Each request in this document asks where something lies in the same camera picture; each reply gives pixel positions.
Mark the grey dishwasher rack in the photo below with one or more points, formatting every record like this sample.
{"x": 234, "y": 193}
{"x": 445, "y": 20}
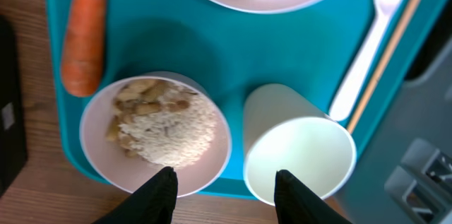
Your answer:
{"x": 404, "y": 175}

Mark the wooden chopstick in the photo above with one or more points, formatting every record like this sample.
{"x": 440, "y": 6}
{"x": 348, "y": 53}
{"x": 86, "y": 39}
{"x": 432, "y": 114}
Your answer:
{"x": 393, "y": 42}

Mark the teal serving tray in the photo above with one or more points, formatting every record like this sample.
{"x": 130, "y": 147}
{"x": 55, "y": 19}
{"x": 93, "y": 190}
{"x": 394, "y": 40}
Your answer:
{"x": 230, "y": 53}

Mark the white plastic fork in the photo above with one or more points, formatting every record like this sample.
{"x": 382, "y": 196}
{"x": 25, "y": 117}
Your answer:
{"x": 353, "y": 82}

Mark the black tray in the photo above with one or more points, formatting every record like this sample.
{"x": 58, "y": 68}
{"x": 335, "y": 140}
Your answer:
{"x": 14, "y": 154}

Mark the rice and peanuts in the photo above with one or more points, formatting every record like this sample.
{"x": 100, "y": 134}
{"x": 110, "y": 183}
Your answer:
{"x": 162, "y": 122}

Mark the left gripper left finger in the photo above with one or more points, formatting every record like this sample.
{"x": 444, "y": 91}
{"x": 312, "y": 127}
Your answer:
{"x": 152, "y": 203}

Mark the pink bowl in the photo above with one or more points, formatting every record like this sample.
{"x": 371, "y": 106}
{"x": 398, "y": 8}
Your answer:
{"x": 128, "y": 174}

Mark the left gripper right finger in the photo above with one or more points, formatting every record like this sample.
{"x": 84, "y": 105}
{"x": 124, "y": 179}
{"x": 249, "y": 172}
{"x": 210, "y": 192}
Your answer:
{"x": 295, "y": 203}

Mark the white paper cup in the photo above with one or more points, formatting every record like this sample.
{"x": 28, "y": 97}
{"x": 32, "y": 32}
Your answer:
{"x": 284, "y": 131}

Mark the orange carrot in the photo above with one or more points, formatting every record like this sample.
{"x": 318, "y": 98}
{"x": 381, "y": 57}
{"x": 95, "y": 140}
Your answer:
{"x": 83, "y": 52}

